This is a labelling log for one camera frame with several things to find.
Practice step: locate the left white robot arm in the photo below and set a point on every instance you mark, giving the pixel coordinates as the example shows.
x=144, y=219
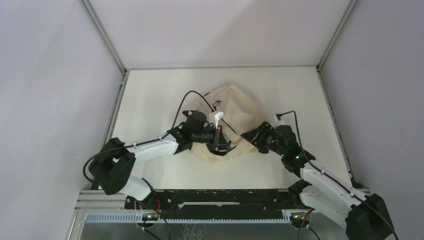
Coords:
x=112, y=167

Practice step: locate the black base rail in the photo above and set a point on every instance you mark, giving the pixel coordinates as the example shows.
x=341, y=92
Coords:
x=219, y=204

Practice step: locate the beige canvas student bag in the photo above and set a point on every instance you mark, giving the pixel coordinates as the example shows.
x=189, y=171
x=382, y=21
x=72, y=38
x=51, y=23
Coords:
x=241, y=114

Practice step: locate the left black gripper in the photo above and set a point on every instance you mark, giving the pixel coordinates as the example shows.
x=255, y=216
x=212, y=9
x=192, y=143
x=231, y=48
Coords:
x=218, y=142

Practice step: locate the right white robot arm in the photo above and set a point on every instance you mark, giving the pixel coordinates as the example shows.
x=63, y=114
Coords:
x=361, y=216

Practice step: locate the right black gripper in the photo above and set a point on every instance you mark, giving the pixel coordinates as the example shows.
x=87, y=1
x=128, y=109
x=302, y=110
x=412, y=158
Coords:
x=255, y=136

